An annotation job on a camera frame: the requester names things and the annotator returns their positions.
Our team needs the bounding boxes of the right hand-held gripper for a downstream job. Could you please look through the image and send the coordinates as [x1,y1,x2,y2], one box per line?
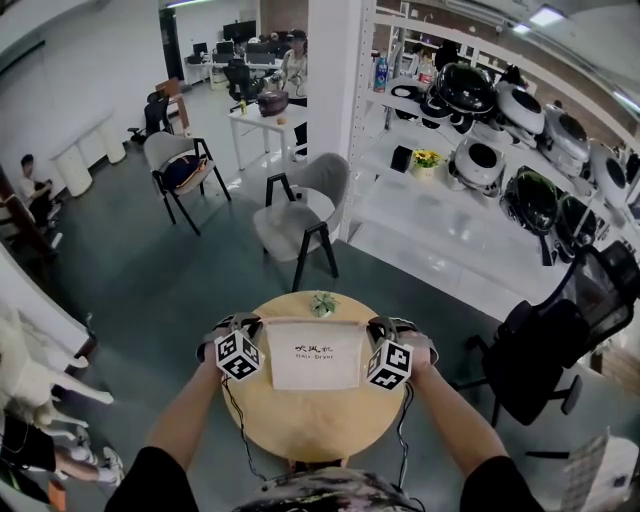
[365,315,440,391]

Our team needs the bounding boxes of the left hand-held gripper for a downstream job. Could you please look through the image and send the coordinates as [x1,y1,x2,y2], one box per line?
[196,312,267,384]

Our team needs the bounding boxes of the white drawstring bag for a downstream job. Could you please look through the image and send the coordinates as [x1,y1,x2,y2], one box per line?
[259,318,372,392]

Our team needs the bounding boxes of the person's right forearm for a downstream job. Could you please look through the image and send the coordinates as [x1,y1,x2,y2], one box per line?
[407,363,509,476]

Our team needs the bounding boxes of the person's left forearm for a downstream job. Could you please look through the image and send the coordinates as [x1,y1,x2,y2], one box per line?
[147,360,226,469]

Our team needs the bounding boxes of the navy and orange bag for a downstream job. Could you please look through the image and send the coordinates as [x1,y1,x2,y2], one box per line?
[162,153,209,190]

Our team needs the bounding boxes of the small green potted plant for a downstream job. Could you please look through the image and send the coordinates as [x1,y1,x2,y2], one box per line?
[308,292,342,319]

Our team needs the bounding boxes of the grey chair with black legs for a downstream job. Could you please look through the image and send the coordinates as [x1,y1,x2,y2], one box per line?
[252,152,352,294]
[143,131,233,237]

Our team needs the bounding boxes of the white metal shelf rack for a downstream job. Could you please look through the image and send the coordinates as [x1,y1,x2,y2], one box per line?
[344,0,640,324]

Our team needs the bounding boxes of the black mesh office chair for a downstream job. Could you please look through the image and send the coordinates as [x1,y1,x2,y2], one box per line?
[452,239,640,460]

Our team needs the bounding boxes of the yellow flowers in white pot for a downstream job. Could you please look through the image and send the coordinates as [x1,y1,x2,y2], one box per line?
[410,148,445,185]

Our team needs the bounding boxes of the person's dark patterned shirt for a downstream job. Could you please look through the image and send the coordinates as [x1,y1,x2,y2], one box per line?
[103,444,547,512]

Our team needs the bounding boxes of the white helmet with black top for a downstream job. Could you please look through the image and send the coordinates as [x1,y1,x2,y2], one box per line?
[587,142,630,207]
[447,137,506,197]
[493,80,547,136]
[540,102,591,177]

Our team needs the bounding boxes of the white rectangular table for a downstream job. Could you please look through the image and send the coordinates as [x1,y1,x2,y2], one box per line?
[227,103,309,172]

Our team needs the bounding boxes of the dark red cooker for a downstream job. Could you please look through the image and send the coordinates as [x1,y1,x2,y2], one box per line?
[255,89,292,118]

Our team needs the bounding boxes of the white animal figure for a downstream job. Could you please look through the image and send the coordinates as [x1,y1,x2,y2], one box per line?
[0,299,115,429]

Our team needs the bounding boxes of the white rounded cabinet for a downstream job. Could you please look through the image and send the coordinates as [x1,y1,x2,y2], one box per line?
[49,147,94,198]
[92,119,127,165]

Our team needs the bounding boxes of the blue bottle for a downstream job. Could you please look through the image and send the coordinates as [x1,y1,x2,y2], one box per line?
[373,55,390,94]

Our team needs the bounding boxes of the white paper box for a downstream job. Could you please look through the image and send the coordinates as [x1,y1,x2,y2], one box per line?
[562,433,640,512]

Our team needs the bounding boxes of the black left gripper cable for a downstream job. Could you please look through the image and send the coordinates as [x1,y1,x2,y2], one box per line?
[220,375,274,484]

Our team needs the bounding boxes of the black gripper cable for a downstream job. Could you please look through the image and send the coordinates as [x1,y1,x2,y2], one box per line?
[220,375,274,484]
[394,382,416,489]

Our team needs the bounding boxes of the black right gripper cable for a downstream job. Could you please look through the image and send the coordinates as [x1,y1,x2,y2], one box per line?
[394,382,416,489]

